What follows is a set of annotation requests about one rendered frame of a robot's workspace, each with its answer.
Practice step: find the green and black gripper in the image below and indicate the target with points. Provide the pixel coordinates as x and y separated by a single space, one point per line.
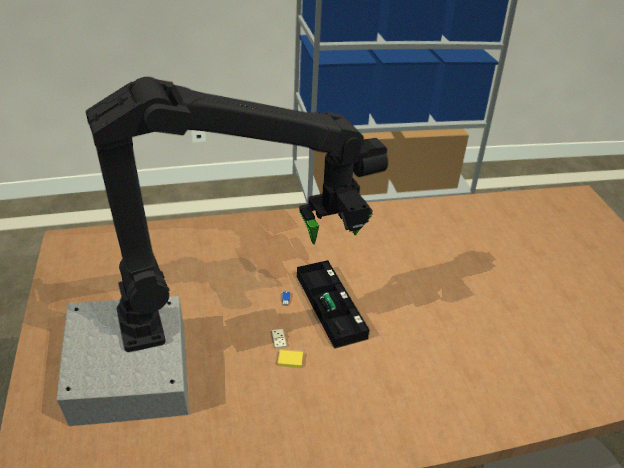
315 204

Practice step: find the black bolt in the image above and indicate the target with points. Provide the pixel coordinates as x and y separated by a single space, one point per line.
342 330

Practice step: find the white domino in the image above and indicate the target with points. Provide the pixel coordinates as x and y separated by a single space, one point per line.
279 339

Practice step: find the green battery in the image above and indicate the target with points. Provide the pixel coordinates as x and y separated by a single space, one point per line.
329 301

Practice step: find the black three-compartment bin rack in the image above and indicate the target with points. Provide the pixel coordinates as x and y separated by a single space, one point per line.
319 278

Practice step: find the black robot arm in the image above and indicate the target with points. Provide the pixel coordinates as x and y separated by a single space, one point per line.
126 112

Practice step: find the yellow sticky note pad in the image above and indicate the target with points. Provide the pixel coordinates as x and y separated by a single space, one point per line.
290 359

